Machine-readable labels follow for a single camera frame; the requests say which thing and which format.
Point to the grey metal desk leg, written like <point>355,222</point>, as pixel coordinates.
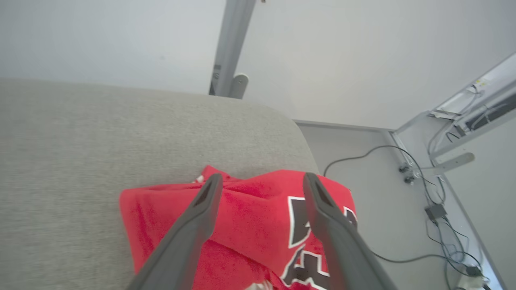
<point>231,40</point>

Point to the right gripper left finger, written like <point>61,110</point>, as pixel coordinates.
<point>181,245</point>

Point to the black power adapter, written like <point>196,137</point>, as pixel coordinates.
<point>435,212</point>

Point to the white power plug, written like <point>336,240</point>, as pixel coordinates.
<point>471,282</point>

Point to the red and white jersey garment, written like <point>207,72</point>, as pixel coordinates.
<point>250,217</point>

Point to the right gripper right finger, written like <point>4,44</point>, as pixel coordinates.
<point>346,249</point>

